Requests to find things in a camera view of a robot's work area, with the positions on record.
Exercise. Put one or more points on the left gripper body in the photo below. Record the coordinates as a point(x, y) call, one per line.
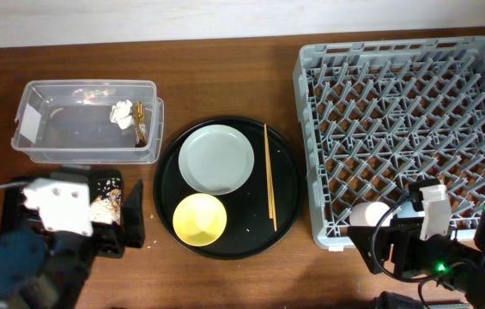
point(100, 244)

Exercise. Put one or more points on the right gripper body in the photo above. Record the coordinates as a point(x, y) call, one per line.
point(431, 256)

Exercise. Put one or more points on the food scraps pile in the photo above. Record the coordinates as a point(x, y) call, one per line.
point(106, 207)

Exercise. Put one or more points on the pink cup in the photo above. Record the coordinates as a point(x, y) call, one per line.
point(367, 214)

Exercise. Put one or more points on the yellow bowl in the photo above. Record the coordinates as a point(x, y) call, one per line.
point(199, 219)

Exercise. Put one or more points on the gold snack wrapper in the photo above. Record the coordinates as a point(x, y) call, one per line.
point(140, 128)

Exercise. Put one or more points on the grey round plate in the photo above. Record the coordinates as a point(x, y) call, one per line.
point(216, 159)

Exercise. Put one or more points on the wooden chopstick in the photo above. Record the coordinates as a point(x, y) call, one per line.
point(273, 199)
point(267, 170)

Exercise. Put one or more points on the white tissue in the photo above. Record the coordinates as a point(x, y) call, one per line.
point(121, 114)

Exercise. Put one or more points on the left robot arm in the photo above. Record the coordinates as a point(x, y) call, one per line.
point(36, 275)

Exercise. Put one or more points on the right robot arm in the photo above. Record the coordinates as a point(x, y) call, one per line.
point(411, 243)

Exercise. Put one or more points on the grey dishwasher rack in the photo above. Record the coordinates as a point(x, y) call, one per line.
point(377, 116)

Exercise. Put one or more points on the black rectangular tray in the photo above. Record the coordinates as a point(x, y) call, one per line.
point(15, 216)

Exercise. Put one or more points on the clear plastic storage bin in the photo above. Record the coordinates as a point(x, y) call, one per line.
point(67, 121)

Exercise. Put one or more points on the round black serving tray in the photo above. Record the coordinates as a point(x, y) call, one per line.
point(249, 230)

